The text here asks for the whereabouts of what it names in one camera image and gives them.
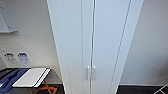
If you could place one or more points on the white wardrobe door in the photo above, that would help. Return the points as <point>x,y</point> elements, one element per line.
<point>106,40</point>
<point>73,40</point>

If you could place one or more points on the white wardrobe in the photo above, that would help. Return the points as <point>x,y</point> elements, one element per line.
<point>132,20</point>

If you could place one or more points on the white flat board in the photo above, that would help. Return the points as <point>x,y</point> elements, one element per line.
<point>31,77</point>

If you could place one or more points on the blue flat item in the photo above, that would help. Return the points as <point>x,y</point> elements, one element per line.
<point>10,78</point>

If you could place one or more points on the white wall shelf box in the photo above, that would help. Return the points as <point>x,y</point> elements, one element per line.
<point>6,20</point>

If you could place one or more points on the white frame object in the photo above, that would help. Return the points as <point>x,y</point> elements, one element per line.
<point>162,90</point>

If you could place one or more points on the orange folding stand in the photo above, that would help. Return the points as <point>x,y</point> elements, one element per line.
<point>45,89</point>

